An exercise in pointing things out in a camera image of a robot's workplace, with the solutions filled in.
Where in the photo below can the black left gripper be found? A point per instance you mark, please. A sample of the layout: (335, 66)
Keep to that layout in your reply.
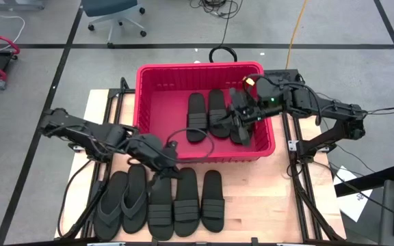
(169, 163)

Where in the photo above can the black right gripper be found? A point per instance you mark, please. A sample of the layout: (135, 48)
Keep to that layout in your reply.
(263, 110)

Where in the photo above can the black flip flop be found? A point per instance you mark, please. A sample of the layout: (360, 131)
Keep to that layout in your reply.
(137, 181)
(115, 184)

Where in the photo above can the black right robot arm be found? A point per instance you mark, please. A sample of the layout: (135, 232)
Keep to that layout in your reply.
(334, 109)

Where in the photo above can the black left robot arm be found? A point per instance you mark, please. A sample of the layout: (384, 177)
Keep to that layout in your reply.
(80, 131)

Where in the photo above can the red plastic bin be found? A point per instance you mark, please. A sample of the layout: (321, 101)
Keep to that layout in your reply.
(163, 109)

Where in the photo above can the black table clamp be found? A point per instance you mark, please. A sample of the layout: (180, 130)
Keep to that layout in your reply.
(254, 241)

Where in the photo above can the white paper sheet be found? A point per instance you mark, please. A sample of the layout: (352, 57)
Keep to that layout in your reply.
(352, 206)

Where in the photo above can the black beam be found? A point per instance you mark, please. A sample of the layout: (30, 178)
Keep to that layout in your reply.
(368, 181)

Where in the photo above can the blue-grey office chair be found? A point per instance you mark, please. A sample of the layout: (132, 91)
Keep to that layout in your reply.
(108, 7)

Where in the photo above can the grey desk foot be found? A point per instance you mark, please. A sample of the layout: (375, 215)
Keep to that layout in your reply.
(12, 4)

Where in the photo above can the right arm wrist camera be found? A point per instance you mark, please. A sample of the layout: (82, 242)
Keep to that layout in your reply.
(240, 98)

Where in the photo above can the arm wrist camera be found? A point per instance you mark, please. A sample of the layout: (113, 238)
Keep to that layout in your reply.
(171, 147)
(240, 98)

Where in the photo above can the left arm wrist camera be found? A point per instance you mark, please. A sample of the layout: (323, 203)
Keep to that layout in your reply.
(171, 147)

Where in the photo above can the white metal bracket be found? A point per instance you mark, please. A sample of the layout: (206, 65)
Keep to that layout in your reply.
(292, 146)

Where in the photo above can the black aluminium table frame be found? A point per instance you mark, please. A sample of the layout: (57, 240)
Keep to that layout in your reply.
(321, 214)
(109, 99)

